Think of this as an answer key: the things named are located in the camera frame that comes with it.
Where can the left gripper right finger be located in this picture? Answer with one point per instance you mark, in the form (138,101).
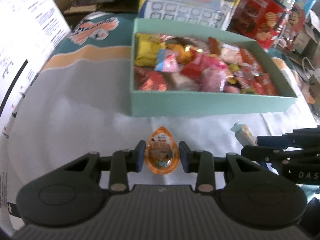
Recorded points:
(200,162)

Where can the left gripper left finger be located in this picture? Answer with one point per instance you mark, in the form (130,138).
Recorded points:
(122,163)

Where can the orange egg-shaped candy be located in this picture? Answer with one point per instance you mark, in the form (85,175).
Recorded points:
(161,154)

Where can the blue cracker packet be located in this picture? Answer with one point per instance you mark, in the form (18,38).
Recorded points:
(243,134)

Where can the pink strawberry snack packet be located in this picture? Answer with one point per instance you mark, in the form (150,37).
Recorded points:
(166,61)

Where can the teal cardboard box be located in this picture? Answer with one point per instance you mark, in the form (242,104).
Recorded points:
(184,103)

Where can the orange-red green logo packet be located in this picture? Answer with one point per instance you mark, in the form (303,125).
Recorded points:
(267,85)

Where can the pink jelly packet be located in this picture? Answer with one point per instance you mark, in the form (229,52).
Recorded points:
(213,79)

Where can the red candy wrapper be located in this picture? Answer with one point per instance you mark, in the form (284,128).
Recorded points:
(150,80)

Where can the yellow foil snack packet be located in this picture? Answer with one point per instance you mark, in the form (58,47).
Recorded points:
(148,47)

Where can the red cookie tin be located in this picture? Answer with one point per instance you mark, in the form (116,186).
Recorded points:
(261,20)

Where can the toy tablet box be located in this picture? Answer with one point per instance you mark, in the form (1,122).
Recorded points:
(209,13)

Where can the white printed paper sheet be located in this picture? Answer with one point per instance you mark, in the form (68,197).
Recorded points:
(30,32)

